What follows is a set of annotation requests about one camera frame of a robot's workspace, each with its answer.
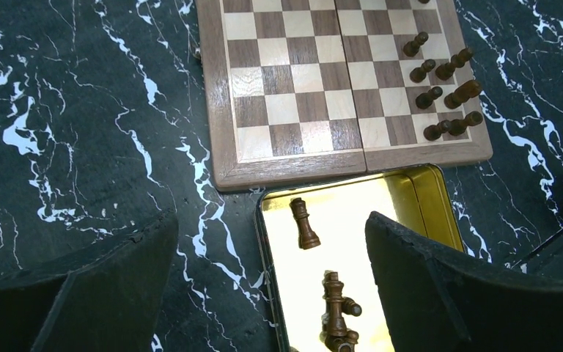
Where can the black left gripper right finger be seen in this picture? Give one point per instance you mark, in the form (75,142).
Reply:
(436,298)

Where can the dark chess king piece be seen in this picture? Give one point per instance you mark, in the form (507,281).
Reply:
(333,321)

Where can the wooden folding chess board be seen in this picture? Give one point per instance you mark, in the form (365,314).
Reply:
(305,90)

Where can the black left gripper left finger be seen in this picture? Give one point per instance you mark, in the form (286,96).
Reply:
(104,297)

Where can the dark tall piece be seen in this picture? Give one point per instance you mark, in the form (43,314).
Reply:
(426,99)

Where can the gold tin with dark pieces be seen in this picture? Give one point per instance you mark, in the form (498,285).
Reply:
(415,196)

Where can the dark queen piece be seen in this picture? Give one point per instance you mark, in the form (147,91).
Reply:
(307,238)

